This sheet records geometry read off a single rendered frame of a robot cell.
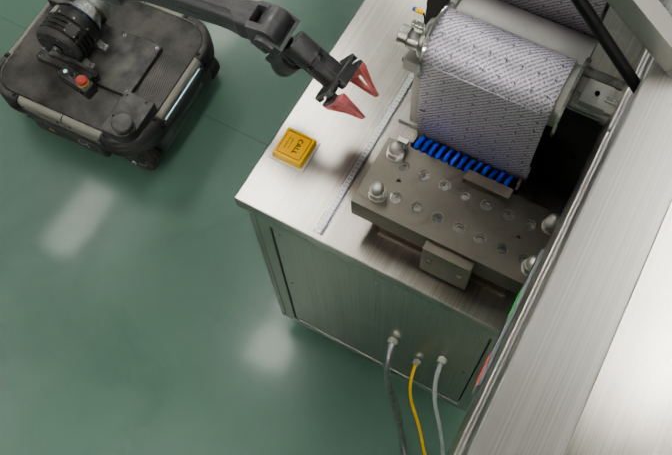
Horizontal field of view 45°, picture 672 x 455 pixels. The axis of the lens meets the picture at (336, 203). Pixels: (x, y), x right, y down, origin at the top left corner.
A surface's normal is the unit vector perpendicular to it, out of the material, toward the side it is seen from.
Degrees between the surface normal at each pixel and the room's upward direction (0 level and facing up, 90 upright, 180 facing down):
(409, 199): 0
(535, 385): 0
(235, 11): 6
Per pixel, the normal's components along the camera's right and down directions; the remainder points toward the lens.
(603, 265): -0.04, -0.42
